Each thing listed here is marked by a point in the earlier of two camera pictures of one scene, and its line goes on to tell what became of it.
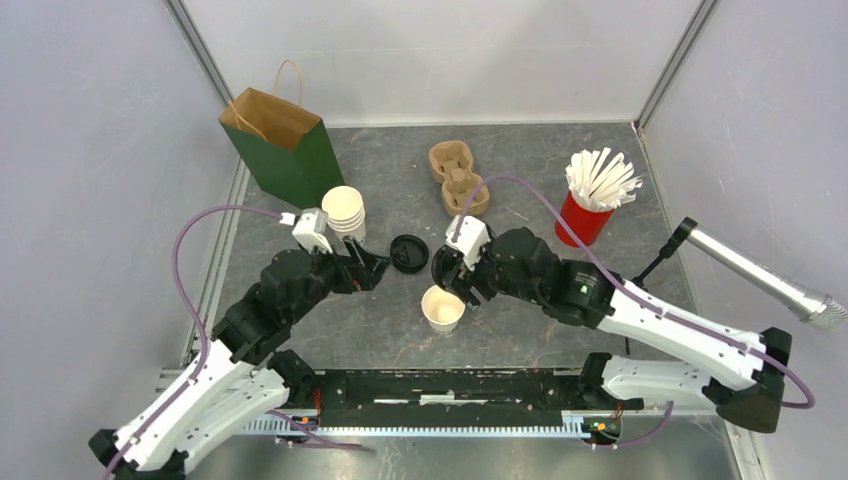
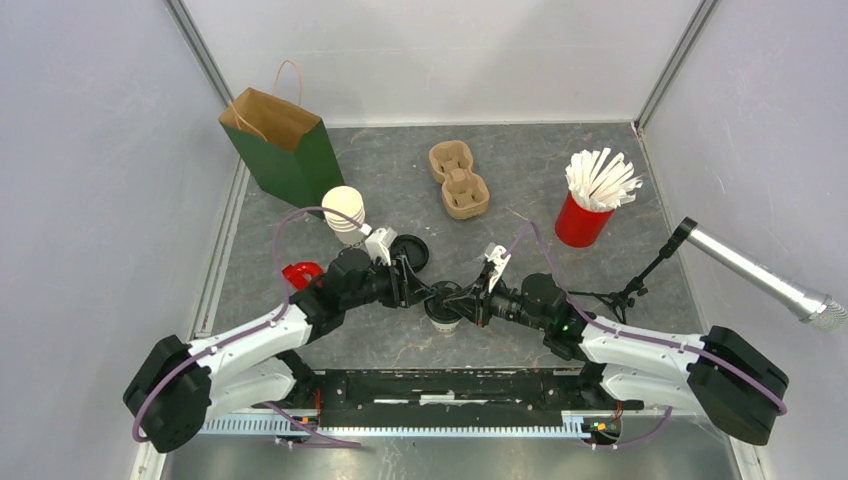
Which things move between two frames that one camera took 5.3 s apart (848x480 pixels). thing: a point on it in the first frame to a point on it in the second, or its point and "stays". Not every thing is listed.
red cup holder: (587, 224) stays
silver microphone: (802, 300) stays
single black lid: (438, 267) to (435, 307)
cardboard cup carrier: (451, 164) stays
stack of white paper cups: (345, 212) stays
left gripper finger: (366, 267) to (410, 290)
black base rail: (453, 398) stays
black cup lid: (408, 253) stays
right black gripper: (470, 300) to (480, 300)
